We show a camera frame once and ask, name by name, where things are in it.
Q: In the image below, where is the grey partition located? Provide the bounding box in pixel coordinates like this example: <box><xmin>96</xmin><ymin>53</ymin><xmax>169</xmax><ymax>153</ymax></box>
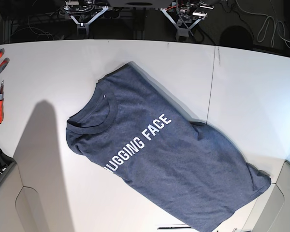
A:
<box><xmin>0</xmin><ymin>163</ymin><xmax>48</xmax><ymax>232</ymax></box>
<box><xmin>242</xmin><ymin>161</ymin><xmax>290</xmax><ymax>232</ymax></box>

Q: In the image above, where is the grey partition right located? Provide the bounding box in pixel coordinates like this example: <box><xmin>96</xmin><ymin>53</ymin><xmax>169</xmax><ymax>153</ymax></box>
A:
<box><xmin>242</xmin><ymin>161</ymin><xmax>290</xmax><ymax>232</ymax></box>

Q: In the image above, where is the blue-grey printed t-shirt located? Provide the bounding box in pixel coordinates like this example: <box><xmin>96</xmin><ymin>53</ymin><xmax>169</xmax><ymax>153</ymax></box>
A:
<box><xmin>66</xmin><ymin>64</ymin><xmax>271</xmax><ymax>232</ymax></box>

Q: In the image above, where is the black round floor object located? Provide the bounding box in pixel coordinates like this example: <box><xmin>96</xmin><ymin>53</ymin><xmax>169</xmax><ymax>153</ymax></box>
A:
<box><xmin>219</xmin><ymin>26</ymin><xmax>253</xmax><ymax>50</ymax></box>

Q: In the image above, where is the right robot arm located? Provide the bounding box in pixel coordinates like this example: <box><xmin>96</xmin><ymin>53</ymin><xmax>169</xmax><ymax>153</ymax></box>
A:
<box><xmin>60</xmin><ymin>0</ymin><xmax>109</xmax><ymax>15</ymax></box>

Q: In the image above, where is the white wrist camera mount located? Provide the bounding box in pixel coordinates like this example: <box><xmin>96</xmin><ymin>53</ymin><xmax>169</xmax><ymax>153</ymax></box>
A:
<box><xmin>159</xmin><ymin>8</ymin><xmax>202</xmax><ymax>42</ymax></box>
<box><xmin>68</xmin><ymin>6</ymin><xmax>109</xmax><ymax>37</ymax></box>

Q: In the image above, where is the orange handled screwdriver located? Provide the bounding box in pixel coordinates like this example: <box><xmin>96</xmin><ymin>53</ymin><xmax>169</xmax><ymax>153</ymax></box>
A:
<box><xmin>0</xmin><ymin>80</ymin><xmax>4</xmax><ymax>124</ymax></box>

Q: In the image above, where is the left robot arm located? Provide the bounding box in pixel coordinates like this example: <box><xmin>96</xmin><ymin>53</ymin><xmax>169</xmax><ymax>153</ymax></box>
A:
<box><xmin>167</xmin><ymin>0</ymin><xmax>220</xmax><ymax>20</ymax></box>

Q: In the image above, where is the grey partition left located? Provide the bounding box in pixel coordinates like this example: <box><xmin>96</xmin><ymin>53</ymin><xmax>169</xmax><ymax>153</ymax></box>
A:
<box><xmin>0</xmin><ymin>163</ymin><xmax>48</xmax><ymax>232</ymax></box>

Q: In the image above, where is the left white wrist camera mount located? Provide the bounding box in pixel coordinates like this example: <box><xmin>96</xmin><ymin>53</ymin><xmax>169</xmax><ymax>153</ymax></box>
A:
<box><xmin>159</xmin><ymin>8</ymin><xmax>202</xmax><ymax>42</ymax></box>

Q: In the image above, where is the white cable on floor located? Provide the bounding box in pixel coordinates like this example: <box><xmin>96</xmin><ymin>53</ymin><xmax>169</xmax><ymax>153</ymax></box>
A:
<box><xmin>234</xmin><ymin>0</ymin><xmax>290</xmax><ymax>50</ymax></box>

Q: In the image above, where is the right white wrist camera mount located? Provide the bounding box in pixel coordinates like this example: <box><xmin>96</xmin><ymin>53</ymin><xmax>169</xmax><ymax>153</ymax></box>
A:
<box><xmin>68</xmin><ymin>6</ymin><xmax>109</xmax><ymax>37</ymax></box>

